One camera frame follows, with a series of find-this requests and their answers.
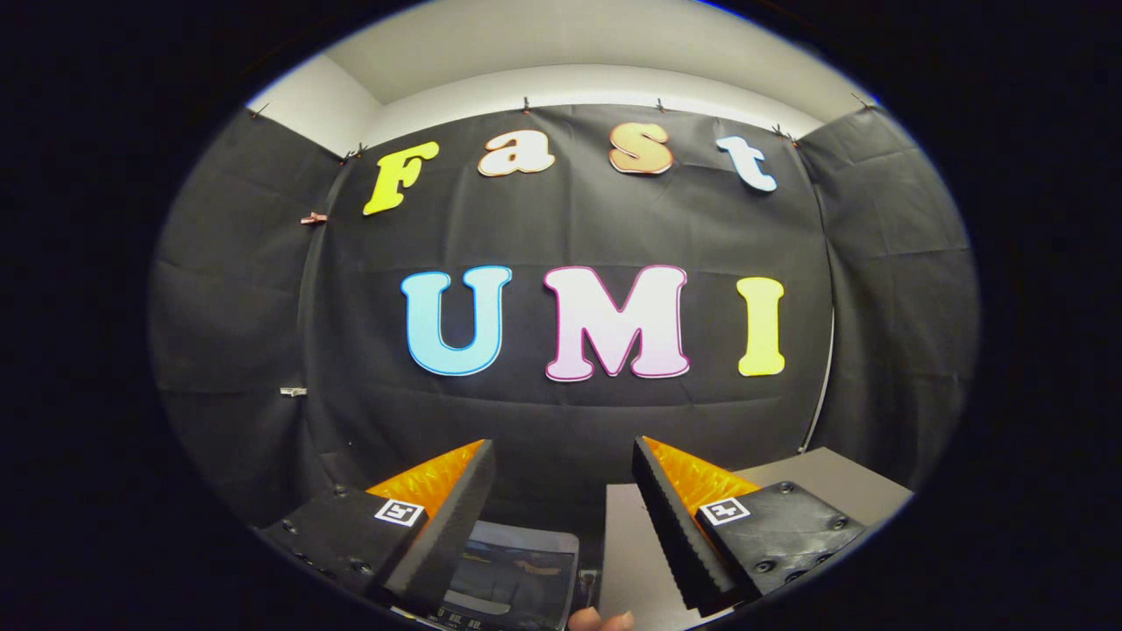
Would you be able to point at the washing machine with glass lid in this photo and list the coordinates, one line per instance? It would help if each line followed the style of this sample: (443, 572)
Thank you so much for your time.
(513, 570)

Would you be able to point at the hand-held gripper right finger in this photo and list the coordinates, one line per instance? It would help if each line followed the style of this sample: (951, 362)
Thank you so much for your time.
(684, 535)

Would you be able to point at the thin white frame pole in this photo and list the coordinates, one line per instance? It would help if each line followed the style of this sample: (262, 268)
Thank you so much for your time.
(824, 377)

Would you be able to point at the black backdrop cloth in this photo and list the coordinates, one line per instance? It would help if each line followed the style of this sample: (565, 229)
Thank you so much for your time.
(570, 421)

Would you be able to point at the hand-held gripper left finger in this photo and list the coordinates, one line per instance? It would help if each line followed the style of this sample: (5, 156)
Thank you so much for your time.
(447, 535)

